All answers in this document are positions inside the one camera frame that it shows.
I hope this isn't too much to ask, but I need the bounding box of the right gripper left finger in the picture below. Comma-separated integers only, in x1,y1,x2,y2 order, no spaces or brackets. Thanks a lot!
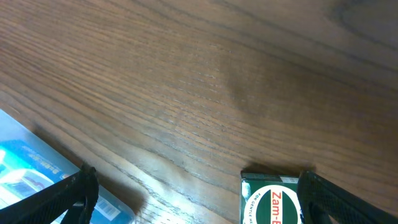
1,164,100,224

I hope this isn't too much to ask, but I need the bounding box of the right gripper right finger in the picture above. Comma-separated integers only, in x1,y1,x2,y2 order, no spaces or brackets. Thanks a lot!
297,171,397,224

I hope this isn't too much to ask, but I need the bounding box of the clear plastic container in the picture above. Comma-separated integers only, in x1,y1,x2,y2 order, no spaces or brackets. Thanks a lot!
1,111,136,224

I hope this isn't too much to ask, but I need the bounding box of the green Zam-Buk box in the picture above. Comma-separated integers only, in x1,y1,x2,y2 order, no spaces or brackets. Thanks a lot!
239,172,304,224

